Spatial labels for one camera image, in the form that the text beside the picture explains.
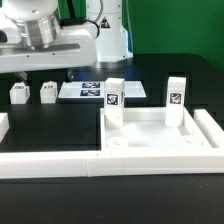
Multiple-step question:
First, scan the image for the white U-shaped fence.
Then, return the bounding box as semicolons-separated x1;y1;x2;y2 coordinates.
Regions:
0;109;224;179

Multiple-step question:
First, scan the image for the white square table top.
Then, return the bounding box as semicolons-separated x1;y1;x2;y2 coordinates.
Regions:
100;107;211;150

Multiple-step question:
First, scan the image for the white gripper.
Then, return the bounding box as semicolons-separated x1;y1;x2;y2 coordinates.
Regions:
0;22;98;73

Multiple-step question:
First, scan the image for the white plate with tags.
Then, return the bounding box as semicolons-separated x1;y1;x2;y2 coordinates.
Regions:
58;81;146;99

